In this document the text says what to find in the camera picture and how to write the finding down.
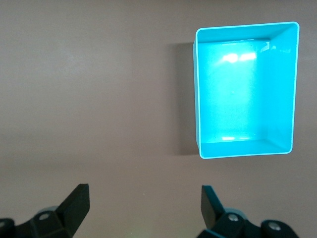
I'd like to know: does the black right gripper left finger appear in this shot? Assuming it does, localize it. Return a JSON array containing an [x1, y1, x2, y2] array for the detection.
[[0, 183, 90, 238]]

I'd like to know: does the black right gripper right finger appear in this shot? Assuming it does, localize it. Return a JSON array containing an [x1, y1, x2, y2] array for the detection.
[[201, 184, 298, 238]]

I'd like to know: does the teal plastic bin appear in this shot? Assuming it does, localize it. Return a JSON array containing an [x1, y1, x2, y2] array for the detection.
[[192, 21, 300, 160]]

